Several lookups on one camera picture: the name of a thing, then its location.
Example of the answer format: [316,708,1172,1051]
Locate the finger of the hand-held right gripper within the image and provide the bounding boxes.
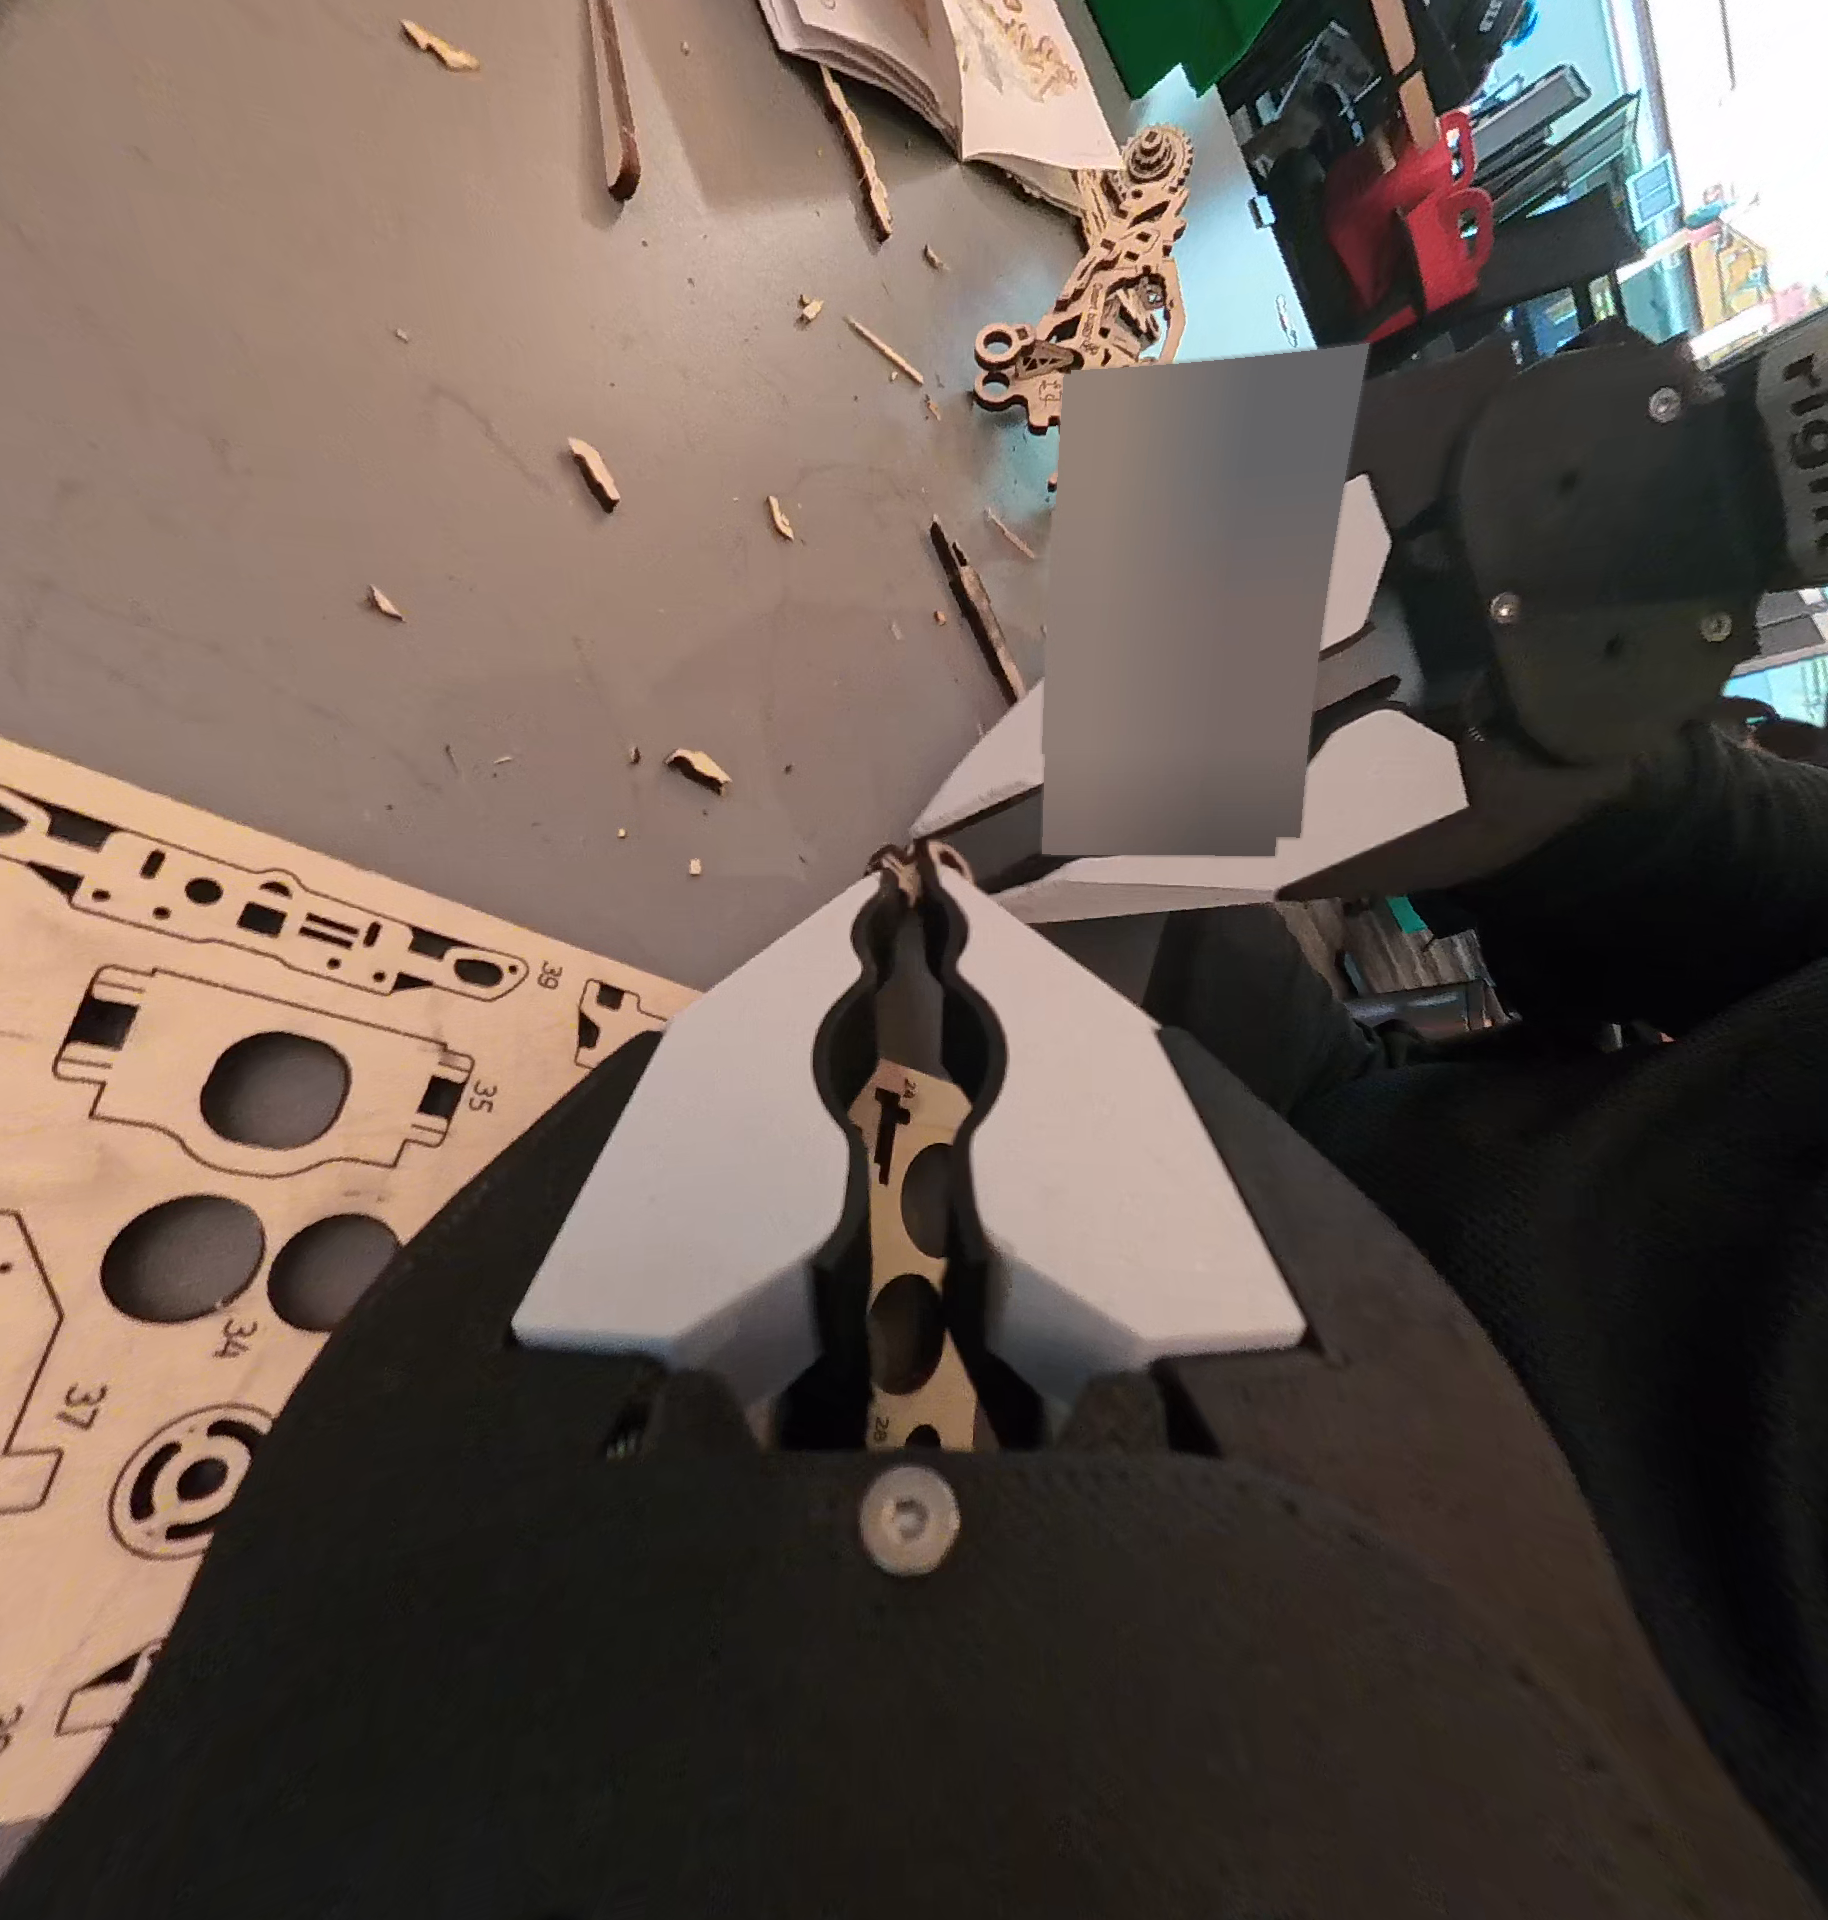
[1000,702,1471,923]
[913,477,1404,841]

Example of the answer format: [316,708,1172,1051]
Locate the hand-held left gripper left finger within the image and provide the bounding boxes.
[513,874,909,1449]

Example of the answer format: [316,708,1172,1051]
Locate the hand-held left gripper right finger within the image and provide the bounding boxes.
[925,856,1314,1449]

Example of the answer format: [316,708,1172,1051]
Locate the person's right forearm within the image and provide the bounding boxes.
[1453,717,1828,1051]

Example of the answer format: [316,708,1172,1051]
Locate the wooden model assembly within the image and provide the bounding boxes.
[971,125,1200,432]

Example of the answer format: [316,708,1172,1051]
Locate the wooden parts sheet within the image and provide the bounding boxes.
[0,719,999,1850]

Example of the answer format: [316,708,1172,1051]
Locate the dark wooden strip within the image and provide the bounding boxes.
[928,517,1030,704]

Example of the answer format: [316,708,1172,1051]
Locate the red tool on shelf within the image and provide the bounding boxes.
[1316,111,1500,344]

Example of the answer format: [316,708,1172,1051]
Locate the wooden plank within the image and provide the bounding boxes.
[1362,0,1440,151]

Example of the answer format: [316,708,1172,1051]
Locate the scattered wood scraps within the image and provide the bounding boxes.
[367,18,1039,879]

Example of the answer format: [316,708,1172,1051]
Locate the green box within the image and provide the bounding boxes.
[1083,0,1295,96]

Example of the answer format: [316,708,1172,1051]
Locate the tapered wooden stick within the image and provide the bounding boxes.
[817,59,897,241]

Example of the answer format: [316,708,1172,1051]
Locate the instruction booklet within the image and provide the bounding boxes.
[756,0,1126,174]

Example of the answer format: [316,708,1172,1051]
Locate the dark wooden axle with gear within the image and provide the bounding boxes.
[584,0,646,204]

